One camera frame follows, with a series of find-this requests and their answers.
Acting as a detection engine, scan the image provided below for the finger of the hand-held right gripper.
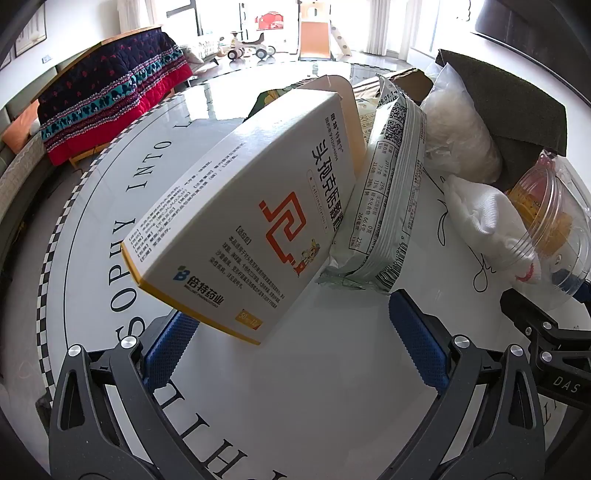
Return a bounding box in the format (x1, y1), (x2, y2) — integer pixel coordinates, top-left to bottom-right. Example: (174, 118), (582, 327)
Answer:
(500, 287), (591, 409)

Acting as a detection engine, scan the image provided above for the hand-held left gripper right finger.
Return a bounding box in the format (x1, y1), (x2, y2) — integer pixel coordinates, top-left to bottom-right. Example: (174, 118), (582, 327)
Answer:
(389, 290), (561, 480)

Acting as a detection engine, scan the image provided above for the orange cushion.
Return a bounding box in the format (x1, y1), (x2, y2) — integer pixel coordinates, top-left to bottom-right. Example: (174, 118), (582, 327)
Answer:
(2, 99), (40, 151)

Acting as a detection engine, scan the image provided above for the clear plastic cup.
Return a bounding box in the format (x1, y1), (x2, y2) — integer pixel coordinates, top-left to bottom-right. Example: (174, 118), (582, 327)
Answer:
(505, 150), (591, 305)

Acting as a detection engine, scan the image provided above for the beige packet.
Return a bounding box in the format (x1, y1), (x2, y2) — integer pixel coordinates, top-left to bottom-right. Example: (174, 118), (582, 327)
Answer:
(355, 80), (382, 148)

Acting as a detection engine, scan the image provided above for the yellow children's slide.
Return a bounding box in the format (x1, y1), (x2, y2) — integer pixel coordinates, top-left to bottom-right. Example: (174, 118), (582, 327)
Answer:
(298, 0), (352, 61)

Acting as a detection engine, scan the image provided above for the white and orange medicine box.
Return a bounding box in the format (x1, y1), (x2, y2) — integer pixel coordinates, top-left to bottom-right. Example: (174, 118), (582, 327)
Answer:
(121, 76), (368, 346)

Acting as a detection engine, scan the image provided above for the patterned red and navy blanket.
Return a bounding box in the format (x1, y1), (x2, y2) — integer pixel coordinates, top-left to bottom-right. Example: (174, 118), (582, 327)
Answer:
(37, 28), (194, 167)

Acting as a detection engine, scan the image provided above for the clear bag with white filling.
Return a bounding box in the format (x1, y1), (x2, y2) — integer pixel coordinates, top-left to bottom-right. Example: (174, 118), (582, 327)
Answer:
(418, 62), (504, 185)

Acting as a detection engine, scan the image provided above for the brown cardboard box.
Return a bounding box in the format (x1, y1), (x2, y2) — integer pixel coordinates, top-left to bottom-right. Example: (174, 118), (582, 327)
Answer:
(390, 68), (435, 104)

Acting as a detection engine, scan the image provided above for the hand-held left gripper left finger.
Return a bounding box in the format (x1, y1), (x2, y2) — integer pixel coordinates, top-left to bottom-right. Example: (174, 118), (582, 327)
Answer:
(48, 309), (204, 480)

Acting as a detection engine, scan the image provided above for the red toy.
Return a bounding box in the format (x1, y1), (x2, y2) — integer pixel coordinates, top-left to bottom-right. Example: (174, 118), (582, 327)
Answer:
(255, 13), (289, 35)

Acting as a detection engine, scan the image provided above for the white crumpled paper towel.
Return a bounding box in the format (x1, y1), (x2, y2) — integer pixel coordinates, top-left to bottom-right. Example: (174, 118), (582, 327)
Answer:
(443, 175), (541, 289)

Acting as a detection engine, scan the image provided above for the white green snack packet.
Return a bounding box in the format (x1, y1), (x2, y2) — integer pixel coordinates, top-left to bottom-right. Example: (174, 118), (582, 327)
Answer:
(318, 76), (428, 294)

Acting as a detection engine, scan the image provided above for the dark green fabric seat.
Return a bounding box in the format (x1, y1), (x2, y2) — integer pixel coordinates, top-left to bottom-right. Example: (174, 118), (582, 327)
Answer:
(436, 48), (568, 188)

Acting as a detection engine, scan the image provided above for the white ride-on toy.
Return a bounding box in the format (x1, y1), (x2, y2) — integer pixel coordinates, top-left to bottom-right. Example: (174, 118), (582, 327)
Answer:
(217, 30), (278, 61)

